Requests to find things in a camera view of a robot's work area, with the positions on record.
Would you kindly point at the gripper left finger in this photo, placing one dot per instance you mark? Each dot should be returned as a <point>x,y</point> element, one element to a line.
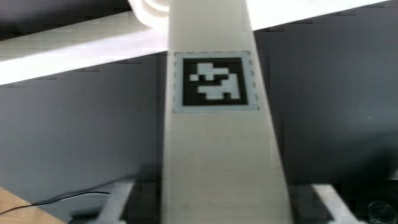
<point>133,204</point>

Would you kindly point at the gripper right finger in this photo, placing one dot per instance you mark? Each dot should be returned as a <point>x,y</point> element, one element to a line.
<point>321,206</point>

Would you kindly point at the white desk tabletop tray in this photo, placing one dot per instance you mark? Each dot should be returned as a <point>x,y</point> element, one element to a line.
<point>129,35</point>

